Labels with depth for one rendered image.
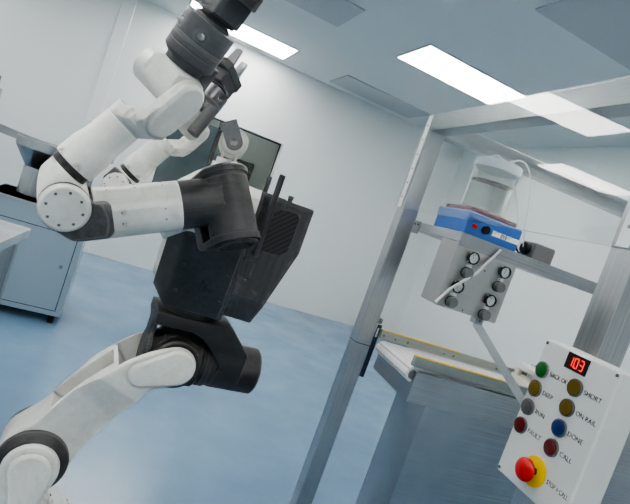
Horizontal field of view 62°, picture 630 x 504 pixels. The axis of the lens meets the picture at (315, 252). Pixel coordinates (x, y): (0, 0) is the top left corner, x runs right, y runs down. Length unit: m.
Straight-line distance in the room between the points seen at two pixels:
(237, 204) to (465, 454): 1.30
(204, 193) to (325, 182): 5.98
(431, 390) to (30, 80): 5.65
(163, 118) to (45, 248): 2.99
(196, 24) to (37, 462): 0.90
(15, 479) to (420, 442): 1.17
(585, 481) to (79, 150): 0.94
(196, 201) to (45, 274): 2.97
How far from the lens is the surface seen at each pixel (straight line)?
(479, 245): 1.64
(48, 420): 1.29
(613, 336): 1.07
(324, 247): 7.00
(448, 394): 1.77
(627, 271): 1.06
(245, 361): 1.26
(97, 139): 0.91
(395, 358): 1.77
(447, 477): 1.96
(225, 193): 0.96
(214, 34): 0.89
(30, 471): 1.28
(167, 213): 0.94
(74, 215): 0.90
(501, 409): 1.89
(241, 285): 1.15
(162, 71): 0.92
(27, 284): 3.89
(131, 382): 1.21
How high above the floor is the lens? 1.28
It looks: 4 degrees down
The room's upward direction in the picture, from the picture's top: 20 degrees clockwise
